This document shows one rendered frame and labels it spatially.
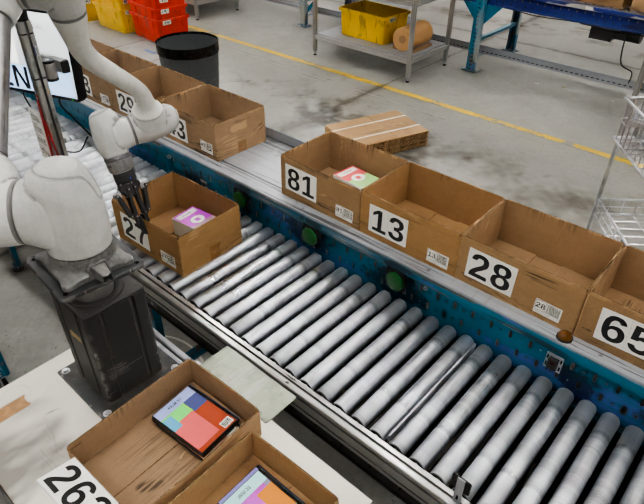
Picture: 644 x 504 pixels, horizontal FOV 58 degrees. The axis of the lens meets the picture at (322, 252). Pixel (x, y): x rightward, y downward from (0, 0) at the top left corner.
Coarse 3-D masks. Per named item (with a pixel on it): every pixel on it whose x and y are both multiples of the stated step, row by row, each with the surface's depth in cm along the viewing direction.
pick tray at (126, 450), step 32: (160, 384) 156; (192, 384) 165; (224, 384) 154; (128, 416) 151; (256, 416) 147; (96, 448) 146; (128, 448) 148; (160, 448) 148; (224, 448) 140; (128, 480) 141; (160, 480) 141; (192, 480) 135
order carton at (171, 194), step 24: (168, 192) 236; (192, 192) 231; (120, 216) 216; (168, 216) 236; (216, 216) 227; (168, 240) 200; (192, 240) 202; (216, 240) 211; (240, 240) 222; (168, 264) 209; (192, 264) 206
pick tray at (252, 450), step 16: (240, 448) 141; (256, 448) 145; (272, 448) 139; (224, 464) 138; (240, 464) 144; (256, 464) 145; (272, 464) 143; (288, 464) 137; (208, 480) 136; (224, 480) 141; (240, 480) 141; (288, 480) 141; (304, 480) 135; (176, 496) 128; (192, 496) 133; (208, 496) 138; (304, 496) 138; (320, 496) 133; (336, 496) 128
